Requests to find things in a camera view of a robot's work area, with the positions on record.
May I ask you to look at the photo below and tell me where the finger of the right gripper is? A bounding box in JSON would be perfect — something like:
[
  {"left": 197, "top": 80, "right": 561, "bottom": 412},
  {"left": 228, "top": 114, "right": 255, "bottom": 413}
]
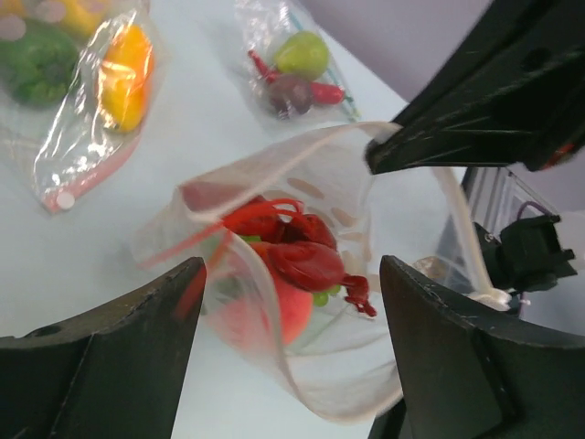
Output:
[{"left": 365, "top": 0, "right": 584, "bottom": 174}]

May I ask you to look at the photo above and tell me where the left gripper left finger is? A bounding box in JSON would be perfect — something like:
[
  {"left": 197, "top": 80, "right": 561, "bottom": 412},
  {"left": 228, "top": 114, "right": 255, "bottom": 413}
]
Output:
[{"left": 1, "top": 258, "right": 206, "bottom": 438}]

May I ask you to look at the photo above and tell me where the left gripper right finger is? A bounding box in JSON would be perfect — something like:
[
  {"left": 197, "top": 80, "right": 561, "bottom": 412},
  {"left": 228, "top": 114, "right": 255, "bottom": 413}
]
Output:
[{"left": 370, "top": 256, "right": 584, "bottom": 438}]

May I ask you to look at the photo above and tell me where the red plastic lobster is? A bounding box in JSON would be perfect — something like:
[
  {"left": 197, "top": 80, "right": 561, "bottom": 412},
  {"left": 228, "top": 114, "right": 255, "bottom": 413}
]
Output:
[{"left": 141, "top": 196, "right": 378, "bottom": 317}]

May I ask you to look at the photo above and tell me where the clear zip bag with lobster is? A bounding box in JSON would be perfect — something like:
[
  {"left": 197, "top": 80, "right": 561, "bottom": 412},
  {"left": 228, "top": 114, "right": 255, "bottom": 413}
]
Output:
[{"left": 130, "top": 120, "right": 511, "bottom": 424}]

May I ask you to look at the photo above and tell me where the fake peach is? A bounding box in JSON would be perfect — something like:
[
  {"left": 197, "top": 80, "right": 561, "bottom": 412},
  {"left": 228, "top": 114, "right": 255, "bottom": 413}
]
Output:
[{"left": 207, "top": 276, "right": 313, "bottom": 352}]

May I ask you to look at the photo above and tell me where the fake green pear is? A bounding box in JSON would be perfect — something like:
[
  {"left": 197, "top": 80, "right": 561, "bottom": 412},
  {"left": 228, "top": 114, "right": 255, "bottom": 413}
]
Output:
[{"left": 272, "top": 30, "right": 330, "bottom": 80}]

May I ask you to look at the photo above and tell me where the zip bag with pear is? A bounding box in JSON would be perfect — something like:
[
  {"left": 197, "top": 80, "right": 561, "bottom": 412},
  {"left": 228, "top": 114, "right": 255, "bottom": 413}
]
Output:
[{"left": 234, "top": 1, "right": 360, "bottom": 132}]

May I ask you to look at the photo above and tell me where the zip bag with peppers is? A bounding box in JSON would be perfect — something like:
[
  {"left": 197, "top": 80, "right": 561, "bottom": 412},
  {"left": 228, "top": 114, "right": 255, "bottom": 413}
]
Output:
[{"left": 1, "top": 1, "right": 167, "bottom": 212}]

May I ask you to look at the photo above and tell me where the fake orange yellow pepper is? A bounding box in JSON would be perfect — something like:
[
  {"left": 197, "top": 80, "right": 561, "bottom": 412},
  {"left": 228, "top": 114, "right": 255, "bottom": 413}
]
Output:
[{"left": 96, "top": 25, "right": 155, "bottom": 133}]

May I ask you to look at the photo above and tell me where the fake green bell pepper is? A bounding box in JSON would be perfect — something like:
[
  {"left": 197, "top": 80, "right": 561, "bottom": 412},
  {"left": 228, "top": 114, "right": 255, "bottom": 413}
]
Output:
[{"left": 1, "top": 15, "right": 80, "bottom": 107}]

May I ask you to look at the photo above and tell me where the fake yellow bell pepper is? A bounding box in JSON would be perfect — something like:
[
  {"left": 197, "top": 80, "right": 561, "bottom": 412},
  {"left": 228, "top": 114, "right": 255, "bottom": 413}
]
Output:
[{"left": 57, "top": 0, "right": 112, "bottom": 40}]

